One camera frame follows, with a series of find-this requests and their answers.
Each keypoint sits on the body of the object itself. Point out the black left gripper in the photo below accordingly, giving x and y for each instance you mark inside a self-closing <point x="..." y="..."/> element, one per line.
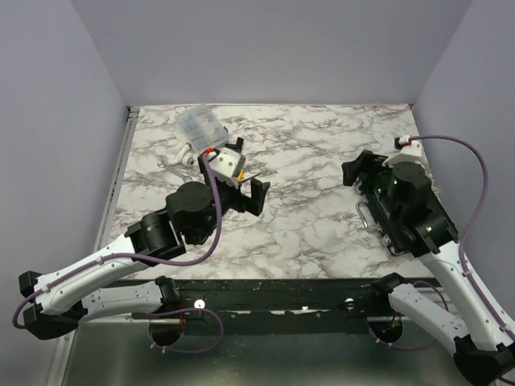
<point x="253" y="204"/>

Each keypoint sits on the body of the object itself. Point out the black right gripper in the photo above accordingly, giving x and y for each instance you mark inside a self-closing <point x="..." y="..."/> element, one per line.
<point x="367" y="162"/>

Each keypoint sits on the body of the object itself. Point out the black poker case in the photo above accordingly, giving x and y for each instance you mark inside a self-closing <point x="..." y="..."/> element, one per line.
<point x="409" y="213"/>

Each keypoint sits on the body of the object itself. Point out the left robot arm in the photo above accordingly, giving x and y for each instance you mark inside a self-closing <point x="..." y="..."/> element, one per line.
<point x="57" y="303"/>

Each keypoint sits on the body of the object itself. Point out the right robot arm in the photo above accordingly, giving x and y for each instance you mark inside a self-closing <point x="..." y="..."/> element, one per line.
<point x="480" y="338"/>

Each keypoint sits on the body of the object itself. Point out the yellow tape measure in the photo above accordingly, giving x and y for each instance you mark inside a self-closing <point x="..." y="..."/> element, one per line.
<point x="241" y="177"/>

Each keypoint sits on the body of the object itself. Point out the black T-shaped pipe fitting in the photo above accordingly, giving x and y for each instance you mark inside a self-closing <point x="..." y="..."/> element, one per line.
<point x="237" y="146"/>

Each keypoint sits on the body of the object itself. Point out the white plastic faucet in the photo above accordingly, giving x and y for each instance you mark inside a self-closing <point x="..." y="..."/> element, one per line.
<point x="184" y="156"/>

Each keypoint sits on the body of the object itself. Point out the clear screw organizer box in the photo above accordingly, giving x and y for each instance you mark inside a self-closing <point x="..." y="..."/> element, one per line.
<point x="201" y="128"/>

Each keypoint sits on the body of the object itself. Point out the silver open-end wrench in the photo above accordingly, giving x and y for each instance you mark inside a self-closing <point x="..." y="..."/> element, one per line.
<point x="170" y="169"/>

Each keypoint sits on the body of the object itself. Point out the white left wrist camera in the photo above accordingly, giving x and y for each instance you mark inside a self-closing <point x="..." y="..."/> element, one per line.
<point x="227" y="166"/>

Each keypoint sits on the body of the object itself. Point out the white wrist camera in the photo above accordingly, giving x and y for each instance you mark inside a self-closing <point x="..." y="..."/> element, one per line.
<point x="409" y="150"/>
<point x="227" y="166"/>

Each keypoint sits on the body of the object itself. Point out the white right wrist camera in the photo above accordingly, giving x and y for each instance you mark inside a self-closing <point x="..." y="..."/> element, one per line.
<point x="409" y="150"/>

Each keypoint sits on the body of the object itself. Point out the chrome case handle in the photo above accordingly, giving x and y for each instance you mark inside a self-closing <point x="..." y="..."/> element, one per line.
<point x="370" y="225"/>

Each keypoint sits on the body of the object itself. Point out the black mounting rail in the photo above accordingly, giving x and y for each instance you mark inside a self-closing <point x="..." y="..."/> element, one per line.
<point x="288" y="306"/>

